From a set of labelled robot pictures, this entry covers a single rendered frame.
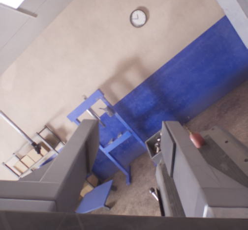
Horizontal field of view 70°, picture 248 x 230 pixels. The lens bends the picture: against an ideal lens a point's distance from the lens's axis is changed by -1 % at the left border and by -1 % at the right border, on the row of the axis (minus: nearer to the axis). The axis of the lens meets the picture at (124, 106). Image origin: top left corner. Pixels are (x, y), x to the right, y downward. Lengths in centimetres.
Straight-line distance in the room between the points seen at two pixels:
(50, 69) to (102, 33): 132
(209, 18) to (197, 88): 136
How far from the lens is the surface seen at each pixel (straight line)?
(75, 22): 394
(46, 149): 436
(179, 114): 412
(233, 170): 90
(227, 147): 101
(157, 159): 288
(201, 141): 107
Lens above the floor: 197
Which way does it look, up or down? 12 degrees down
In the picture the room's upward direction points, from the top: 41 degrees counter-clockwise
